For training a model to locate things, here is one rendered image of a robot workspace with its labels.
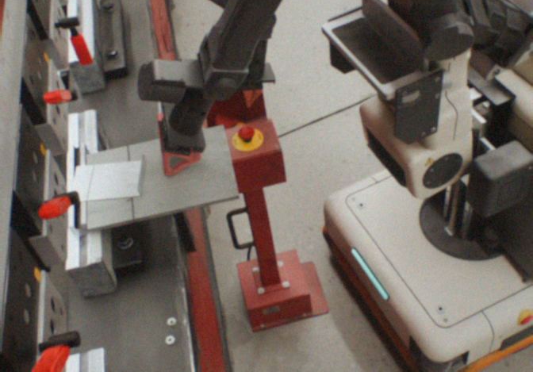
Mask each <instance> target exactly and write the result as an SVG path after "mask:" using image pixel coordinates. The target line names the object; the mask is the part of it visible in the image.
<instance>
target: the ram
mask: <svg viewBox="0 0 533 372"><path fill-rule="evenodd" d="M26 5H27V0H18V1H17V18H16V26H15V36H14V46H13V62H12V71H11V80H10V97H9V106H8V115H7V124H6V142H5V150H4V160H3V168H2V185H1V194H0V331H1V319H2V299H3V288H5V277H6V257H7V246H8V235H9V225H10V210H11V205H12V193H13V173H14V162H15V151H16V141H17V121H18V110H19V99H20V89H21V68H22V58H23V47H24V35H25V15H26ZM5 9H6V0H0V53H1V46H2V32H3V24H4V17H5Z"/></svg>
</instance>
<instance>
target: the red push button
mask: <svg viewBox="0 0 533 372"><path fill-rule="evenodd" d="M254 135H255V130H254V128H253V127H251V126H248V125H247V126H243V127H241V128H240V130H239V131H238V136H239V138H240V139H242V140H243V141H244V142H245V143H249V142H252V140H253V137H254Z"/></svg>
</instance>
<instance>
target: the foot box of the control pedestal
mask: <svg viewBox="0 0 533 372"><path fill-rule="evenodd" d="M276 257H277V261H282V262H283V266H284V269H285V272H286V277H287V279H288V283H289V286H290V287H289V288H287V289H283V290H278V291H274V292H271V293H265V294H262V295H259V293H258V290H257V286H256V283H255V276H254V273H253V270H252V269H253V268H256V267H259V262H258V259H251V260H248V261H244V262H241V263H237V269H238V272H239V273H238V274H239V277H240V285H241V288H242V291H243V298H244V302H245V305H246V309H247V314H248V317H249V321H250V325H251V330H252V332H259V331H262V330H265V329H268V328H275V327H277V326H281V325H284V324H291V323H294V322H297V321H300V320H306V319H310V318H313V317H316V316H319V315H322V314H325V313H329V307H328V303H327V302H326V300H325V296H324V292H323V290H322V287H321V284H320V279H319V277H318V274H317V271H316V267H315V263H314V262H313V261H307V262H303V263H301V262H300V259H299V257H298V254H297V249H293V250H289V251H284V252H280V253H277V254H276Z"/></svg>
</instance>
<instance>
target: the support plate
mask: <svg viewBox="0 0 533 372"><path fill-rule="evenodd" d="M203 133H204V138H205V145H206V147H205V150H204V152H203V153H201V159H200V160H199V161H197V162H196V163H192V164H190V165H188V166H186V167H184V168H183V169H182V170H180V171H179V172H178V173H177V174H174V175H172V176H167V175H164V170H163V154H162V153H161V147H160V139H158V140H151V141H147V142H143V143H138V144H132V145H129V152H130V162H131V161H141V160H142V155H143V153H144V156H145V159H146V160H147V161H146V167H145V174H144V184H143V191H142V197H133V204H134V215H135V218H134V219H133V218H132V203H131V201H127V200H128V199H131V198H115V199H105V200H96V201H87V230H88V232H96V231H99V230H103V229H107V228H114V227H117V226H122V225H126V224H129V223H132V222H136V221H143V220H147V219H151V218H155V217H161V216H166V215H169V214H173V213H180V212H184V211H187V210H191V209H199V208H202V206H207V205H213V204H217V203H221V202H225V201H231V200H236V199H239V198H240V196H239V192H238V187H237V184H236V177H235V173H234V170H233V165H232V158H230V154H229V150H228V143H227V139H226V135H225V131H224V125H218V126H215V127H210V128H204V129H203ZM184 159H185V158H184V157H178V156H171V157H170V158H169V168H170V170H171V169H173V167H175V166H176V165H177V164H179V163H180V162H181V161H182V160H184ZM121 162H128V148H127V146H124V147H120V148H114V149H110V150H109V151H102V152H99V153H94V154H90V155H86V165H95V164H104V163H121Z"/></svg>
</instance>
